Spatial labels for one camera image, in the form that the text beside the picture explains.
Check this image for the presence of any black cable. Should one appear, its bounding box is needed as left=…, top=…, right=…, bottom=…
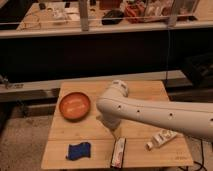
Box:
left=193, top=139, right=213, bottom=171

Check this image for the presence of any wooden table board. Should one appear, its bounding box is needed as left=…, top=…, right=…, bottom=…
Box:
left=41, top=81, right=193, bottom=169

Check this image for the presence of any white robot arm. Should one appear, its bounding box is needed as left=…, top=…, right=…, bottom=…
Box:
left=96, top=80, right=213, bottom=142

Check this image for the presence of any white tube bottle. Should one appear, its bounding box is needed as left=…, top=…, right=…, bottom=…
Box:
left=146, top=129, right=177, bottom=150

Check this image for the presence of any black bag on shelf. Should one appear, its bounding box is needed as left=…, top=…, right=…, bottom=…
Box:
left=101, top=10, right=124, bottom=25

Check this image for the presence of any red object on shelf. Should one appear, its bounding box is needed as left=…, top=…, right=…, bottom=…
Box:
left=124, top=4, right=145, bottom=23

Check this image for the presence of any grey metal rail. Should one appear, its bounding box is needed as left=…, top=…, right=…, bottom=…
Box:
left=0, top=70, right=185, bottom=103

